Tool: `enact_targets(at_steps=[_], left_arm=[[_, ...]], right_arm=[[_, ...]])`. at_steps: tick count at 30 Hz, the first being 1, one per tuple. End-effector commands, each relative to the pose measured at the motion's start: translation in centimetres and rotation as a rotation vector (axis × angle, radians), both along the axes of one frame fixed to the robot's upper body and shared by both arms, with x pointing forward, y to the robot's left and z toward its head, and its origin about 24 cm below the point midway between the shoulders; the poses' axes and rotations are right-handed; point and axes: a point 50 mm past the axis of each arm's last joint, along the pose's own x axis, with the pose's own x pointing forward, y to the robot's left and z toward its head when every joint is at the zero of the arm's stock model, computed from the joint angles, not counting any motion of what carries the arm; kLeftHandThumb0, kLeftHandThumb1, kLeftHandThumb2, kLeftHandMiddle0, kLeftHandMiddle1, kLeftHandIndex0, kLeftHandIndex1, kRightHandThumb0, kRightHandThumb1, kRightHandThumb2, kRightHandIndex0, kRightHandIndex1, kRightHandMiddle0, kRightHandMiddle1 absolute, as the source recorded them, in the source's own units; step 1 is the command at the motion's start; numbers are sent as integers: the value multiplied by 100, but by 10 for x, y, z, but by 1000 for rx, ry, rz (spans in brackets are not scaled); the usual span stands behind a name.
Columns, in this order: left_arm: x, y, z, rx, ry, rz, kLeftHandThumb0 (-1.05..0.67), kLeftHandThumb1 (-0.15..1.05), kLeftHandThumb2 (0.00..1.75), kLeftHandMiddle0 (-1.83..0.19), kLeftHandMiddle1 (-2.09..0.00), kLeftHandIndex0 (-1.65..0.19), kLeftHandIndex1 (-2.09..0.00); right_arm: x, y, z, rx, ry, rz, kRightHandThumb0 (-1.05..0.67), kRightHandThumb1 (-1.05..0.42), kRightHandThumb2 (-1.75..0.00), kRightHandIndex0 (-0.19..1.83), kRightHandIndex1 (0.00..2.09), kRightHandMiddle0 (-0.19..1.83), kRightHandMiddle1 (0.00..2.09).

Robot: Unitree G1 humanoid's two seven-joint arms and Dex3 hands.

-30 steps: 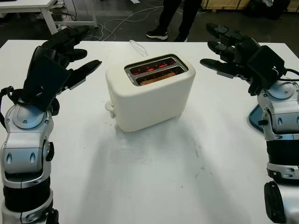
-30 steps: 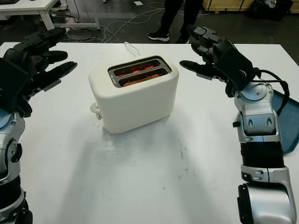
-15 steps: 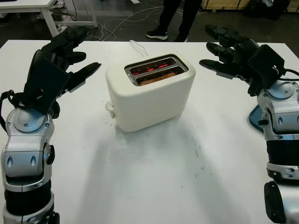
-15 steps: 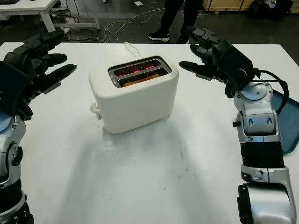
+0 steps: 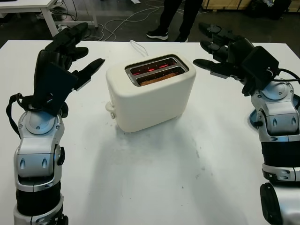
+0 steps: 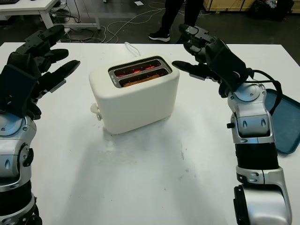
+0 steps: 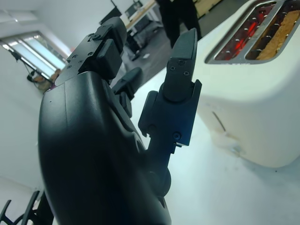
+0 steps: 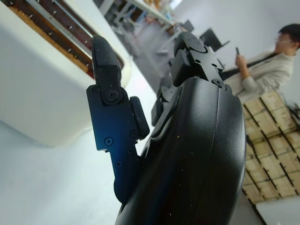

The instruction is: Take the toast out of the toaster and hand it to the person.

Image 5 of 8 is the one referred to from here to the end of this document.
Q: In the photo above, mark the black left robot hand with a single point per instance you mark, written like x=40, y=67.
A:
x=63, y=39

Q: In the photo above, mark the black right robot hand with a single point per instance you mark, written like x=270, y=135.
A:
x=239, y=51

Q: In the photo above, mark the browned toast slice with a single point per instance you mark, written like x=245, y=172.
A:
x=157, y=80

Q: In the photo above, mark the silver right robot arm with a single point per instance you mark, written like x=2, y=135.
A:
x=276, y=112

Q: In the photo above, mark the person in black trousers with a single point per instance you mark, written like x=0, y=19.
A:
x=168, y=16

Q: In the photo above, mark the white toaster lever knob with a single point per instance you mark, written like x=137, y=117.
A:
x=109, y=106

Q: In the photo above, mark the white two-slot toaster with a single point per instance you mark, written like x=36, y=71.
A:
x=150, y=100

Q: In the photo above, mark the wooden crate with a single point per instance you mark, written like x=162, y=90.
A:
x=225, y=3

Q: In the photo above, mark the black bag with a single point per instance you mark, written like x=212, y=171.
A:
x=269, y=8

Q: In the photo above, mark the white desk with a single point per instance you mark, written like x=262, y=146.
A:
x=23, y=2

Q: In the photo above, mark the blue plastic tray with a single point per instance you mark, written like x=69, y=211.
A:
x=253, y=119

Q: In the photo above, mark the white paper scrap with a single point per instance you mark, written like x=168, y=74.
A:
x=136, y=1

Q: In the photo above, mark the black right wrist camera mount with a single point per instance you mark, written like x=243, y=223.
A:
x=260, y=65

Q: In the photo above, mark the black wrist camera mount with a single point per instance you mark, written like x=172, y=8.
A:
x=54, y=89
x=260, y=65

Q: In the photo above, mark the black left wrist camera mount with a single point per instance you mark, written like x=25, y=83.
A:
x=54, y=89

